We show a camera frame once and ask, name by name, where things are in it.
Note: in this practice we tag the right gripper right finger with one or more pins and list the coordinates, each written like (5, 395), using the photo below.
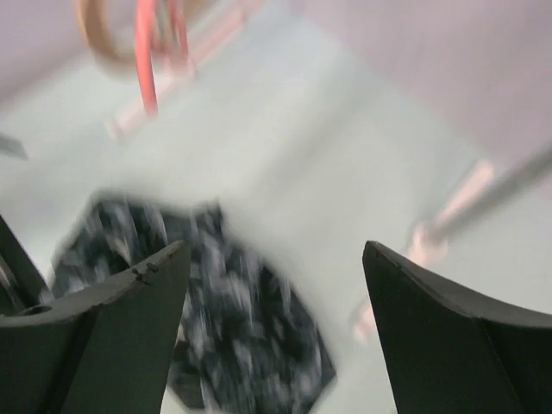
(450, 349)

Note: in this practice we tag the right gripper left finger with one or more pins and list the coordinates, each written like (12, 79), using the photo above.
(105, 349)

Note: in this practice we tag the dark patterned shorts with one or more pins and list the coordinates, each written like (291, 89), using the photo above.
(248, 344)

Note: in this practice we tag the pink hanger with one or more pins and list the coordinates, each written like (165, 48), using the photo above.
(159, 27)

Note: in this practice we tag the middle wooden hanger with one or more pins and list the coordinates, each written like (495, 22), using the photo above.
(92, 24)

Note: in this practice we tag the silver clothes rack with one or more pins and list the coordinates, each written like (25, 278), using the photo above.
(324, 124)

